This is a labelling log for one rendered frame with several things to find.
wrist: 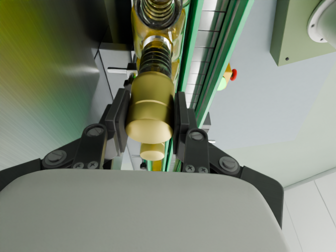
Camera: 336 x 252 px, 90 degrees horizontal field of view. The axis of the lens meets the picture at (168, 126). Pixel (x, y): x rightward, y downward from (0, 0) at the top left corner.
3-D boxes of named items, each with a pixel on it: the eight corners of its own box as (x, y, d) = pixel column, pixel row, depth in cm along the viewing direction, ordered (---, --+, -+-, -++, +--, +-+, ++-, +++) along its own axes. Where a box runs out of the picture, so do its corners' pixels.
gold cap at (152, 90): (129, 69, 12) (118, 116, 10) (176, 72, 13) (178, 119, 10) (134, 101, 15) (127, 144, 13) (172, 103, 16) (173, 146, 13)
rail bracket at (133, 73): (113, 40, 39) (99, 79, 31) (143, 42, 39) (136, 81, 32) (116, 56, 42) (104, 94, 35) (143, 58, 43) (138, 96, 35)
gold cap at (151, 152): (167, 124, 24) (167, 151, 22) (163, 136, 27) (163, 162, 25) (142, 121, 24) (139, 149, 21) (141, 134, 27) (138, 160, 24)
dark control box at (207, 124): (192, 109, 79) (193, 124, 74) (209, 110, 79) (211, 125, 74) (189, 120, 85) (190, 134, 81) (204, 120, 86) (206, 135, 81)
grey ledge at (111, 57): (106, 28, 45) (96, 53, 39) (139, 31, 46) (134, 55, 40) (136, 162, 124) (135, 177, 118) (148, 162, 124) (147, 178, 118)
